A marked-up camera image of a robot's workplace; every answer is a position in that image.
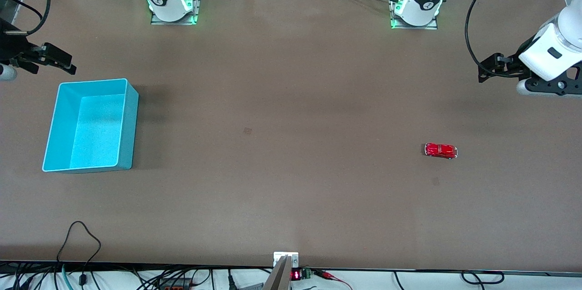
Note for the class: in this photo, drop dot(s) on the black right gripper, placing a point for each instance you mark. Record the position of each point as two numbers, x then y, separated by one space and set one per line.
8 49

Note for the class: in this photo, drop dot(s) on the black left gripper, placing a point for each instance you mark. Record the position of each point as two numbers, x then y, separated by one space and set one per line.
521 52

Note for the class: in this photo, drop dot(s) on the red beetle toy car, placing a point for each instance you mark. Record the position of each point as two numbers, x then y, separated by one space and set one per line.
440 149

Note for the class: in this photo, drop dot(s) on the blue plastic box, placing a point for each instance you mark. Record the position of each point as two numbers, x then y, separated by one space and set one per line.
97 131

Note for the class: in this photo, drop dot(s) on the black orange power strip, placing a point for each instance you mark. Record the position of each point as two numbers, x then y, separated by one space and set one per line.
175 283

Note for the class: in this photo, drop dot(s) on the red clip lead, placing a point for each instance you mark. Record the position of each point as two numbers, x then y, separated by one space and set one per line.
328 275

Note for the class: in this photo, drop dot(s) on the green terminal block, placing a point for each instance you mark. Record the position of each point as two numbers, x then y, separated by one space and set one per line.
307 274

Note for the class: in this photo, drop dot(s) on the red digit display module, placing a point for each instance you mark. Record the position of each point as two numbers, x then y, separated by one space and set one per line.
296 275

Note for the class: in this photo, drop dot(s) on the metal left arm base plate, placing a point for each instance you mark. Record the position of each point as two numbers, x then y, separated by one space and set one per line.
432 25

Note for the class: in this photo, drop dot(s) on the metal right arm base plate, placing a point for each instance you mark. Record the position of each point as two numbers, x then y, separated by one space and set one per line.
196 3

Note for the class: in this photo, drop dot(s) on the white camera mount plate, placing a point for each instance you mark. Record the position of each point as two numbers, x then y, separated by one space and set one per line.
278 256

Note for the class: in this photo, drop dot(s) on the aluminium camera mount bar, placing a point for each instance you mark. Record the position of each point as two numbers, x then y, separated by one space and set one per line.
279 278

